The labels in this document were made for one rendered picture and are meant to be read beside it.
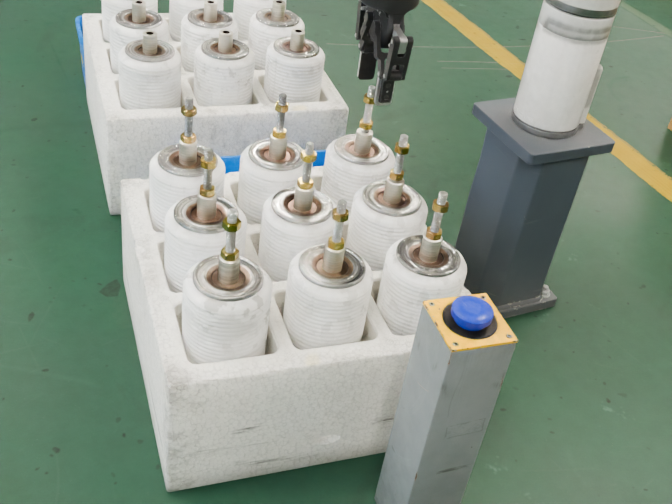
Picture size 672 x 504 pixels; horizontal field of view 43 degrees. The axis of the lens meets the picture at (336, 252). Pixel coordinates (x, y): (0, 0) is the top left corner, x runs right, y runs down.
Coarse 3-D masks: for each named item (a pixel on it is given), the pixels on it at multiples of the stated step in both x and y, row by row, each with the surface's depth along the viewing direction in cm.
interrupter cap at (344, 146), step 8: (344, 136) 118; (352, 136) 119; (336, 144) 116; (344, 144) 117; (352, 144) 117; (376, 144) 118; (384, 144) 118; (336, 152) 115; (344, 152) 115; (352, 152) 116; (376, 152) 116; (384, 152) 116; (352, 160) 114; (360, 160) 114; (368, 160) 114; (376, 160) 114; (384, 160) 115
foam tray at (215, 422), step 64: (128, 192) 114; (128, 256) 115; (256, 256) 107; (384, 320) 101; (192, 384) 89; (256, 384) 92; (320, 384) 96; (384, 384) 99; (192, 448) 95; (256, 448) 99; (320, 448) 103; (384, 448) 107
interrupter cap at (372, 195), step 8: (368, 184) 109; (376, 184) 110; (384, 184) 110; (368, 192) 108; (376, 192) 108; (408, 192) 109; (416, 192) 109; (368, 200) 107; (376, 200) 107; (400, 200) 108; (408, 200) 108; (416, 200) 108; (376, 208) 105; (384, 208) 106; (392, 208) 106; (400, 208) 106; (408, 208) 106; (416, 208) 106; (400, 216) 105
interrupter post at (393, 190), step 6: (390, 180) 106; (402, 180) 106; (390, 186) 106; (396, 186) 106; (402, 186) 106; (384, 192) 107; (390, 192) 106; (396, 192) 106; (384, 198) 107; (390, 198) 107; (396, 198) 107
